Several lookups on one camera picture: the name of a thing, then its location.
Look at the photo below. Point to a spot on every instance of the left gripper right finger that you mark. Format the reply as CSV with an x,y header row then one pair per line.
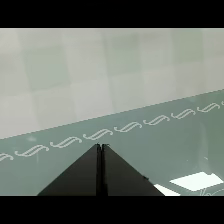
x,y
123,178

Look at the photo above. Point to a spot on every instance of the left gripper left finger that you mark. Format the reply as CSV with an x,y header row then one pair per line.
x,y
81,176

